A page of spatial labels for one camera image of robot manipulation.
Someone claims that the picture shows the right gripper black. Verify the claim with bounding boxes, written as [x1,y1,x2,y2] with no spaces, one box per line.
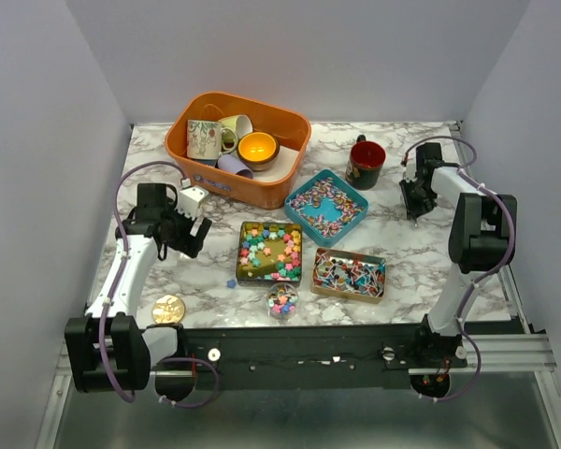
[398,177,436,219]

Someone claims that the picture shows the teal tin swirl lollipops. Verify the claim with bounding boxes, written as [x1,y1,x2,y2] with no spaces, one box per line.
[284,169,368,248]

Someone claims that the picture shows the gold tin star candies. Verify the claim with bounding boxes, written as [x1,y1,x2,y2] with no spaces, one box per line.
[235,221,303,286]

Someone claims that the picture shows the gold tin round lollipops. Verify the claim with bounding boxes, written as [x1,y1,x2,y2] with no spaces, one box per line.
[310,248,386,304]

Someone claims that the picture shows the clear glass bowl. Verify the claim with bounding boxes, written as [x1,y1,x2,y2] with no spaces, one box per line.
[266,282,299,320]

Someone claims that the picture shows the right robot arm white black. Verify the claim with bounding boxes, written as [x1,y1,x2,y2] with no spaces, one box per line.
[399,137,517,367]

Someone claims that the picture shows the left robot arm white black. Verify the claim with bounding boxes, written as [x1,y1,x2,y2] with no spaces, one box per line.
[65,183,211,398]

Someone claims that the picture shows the black red skull mug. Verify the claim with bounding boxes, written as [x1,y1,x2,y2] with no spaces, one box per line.
[345,135,386,191]

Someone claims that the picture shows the gold round lid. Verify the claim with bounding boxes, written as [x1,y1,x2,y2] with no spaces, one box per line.
[151,295,186,325]

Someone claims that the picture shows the lavender cup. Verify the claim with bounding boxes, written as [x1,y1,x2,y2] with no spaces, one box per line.
[217,154,253,179]

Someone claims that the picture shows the illustrated white mug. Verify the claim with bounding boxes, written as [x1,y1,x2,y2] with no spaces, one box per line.
[187,120,223,160]

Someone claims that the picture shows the orange plastic bin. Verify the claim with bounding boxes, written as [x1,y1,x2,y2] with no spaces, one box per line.
[165,92,311,210]

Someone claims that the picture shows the yellow inside dark cup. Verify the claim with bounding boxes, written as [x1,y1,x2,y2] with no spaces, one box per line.
[237,131,280,172]

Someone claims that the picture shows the pale green mug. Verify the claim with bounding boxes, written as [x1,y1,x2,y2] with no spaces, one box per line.
[219,114,253,152]

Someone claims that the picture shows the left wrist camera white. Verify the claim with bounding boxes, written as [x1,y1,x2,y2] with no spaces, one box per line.
[177,186,209,219]

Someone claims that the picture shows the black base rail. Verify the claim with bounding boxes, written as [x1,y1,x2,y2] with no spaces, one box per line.
[157,324,469,390]

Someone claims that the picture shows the right aluminium frame rail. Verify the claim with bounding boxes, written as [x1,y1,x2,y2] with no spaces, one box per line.
[472,334,557,372]

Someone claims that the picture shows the aluminium frame rail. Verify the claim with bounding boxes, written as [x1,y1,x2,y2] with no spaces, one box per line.
[472,334,557,372]
[55,342,72,376]

